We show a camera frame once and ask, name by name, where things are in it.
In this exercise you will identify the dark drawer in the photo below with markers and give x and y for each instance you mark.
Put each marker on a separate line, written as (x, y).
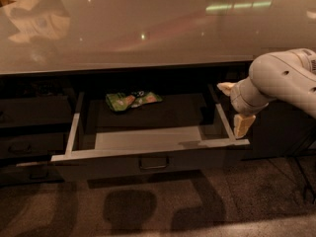
(188, 130)
(31, 145)
(34, 111)
(28, 173)

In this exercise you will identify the green snack bag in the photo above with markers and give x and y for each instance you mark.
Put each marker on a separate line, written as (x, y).
(120, 102)

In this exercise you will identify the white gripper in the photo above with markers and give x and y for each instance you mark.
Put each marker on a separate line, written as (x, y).
(239, 100)

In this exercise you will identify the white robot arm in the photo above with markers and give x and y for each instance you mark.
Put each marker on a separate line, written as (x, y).
(289, 76)

